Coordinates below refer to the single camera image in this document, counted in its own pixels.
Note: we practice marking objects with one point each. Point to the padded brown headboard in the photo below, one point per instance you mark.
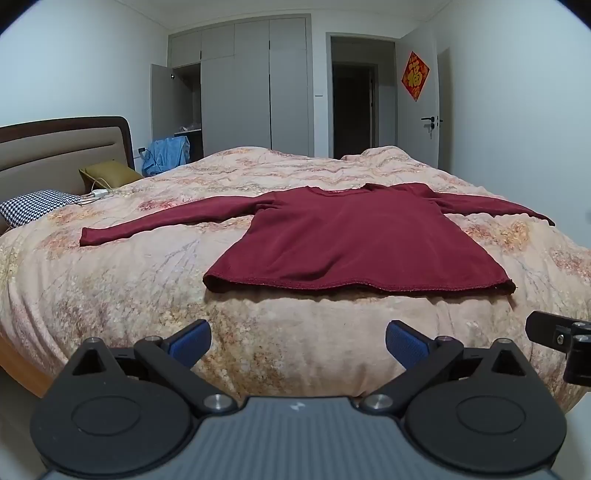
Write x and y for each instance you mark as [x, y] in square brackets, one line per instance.
[55, 152]

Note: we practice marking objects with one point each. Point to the blue garment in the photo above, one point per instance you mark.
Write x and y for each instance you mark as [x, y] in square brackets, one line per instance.
[164, 154]

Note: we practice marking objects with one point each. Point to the olive green pillow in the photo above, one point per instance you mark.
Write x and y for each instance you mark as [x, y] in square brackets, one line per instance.
[111, 174]

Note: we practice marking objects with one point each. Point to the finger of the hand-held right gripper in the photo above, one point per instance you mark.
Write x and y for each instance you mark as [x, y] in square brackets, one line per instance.
[547, 328]

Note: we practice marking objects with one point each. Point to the grey door frame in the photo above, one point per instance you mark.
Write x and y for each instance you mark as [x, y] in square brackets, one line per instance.
[328, 92]

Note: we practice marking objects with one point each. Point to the grey built-in wardrobe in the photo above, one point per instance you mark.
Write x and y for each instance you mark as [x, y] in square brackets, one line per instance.
[240, 87]

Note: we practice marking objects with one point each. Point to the houndstooth pillow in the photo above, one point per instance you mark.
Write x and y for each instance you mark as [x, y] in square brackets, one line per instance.
[34, 205]

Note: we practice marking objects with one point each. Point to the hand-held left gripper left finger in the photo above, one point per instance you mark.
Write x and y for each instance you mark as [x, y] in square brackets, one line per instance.
[190, 344]

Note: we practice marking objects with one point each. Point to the red diamond door decoration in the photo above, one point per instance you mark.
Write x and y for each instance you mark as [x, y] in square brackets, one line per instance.
[415, 76]

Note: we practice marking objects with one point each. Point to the wooden bed frame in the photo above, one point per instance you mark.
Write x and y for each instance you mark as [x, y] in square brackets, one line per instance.
[25, 369]

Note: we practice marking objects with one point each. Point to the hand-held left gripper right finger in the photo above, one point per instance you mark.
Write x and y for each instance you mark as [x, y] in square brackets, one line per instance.
[407, 344]

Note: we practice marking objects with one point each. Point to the floral peach blanket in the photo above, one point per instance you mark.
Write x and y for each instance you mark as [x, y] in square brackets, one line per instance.
[138, 286]

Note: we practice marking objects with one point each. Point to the white room door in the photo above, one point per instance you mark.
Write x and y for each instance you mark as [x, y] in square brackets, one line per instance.
[422, 92]

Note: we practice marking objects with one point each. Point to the maroon long-sleeve sweater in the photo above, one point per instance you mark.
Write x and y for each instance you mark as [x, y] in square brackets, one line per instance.
[351, 240]

